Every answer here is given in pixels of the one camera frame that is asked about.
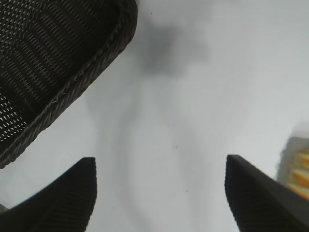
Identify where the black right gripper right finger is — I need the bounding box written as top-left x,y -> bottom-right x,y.
224,154 -> 309,232

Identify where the long striped bread loaf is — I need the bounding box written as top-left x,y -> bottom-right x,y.
276,136 -> 309,198

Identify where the dark brown wicker basket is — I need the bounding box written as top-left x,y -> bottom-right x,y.
0,0 -> 139,170

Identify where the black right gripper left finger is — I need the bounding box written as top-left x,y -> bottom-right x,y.
0,157 -> 98,232

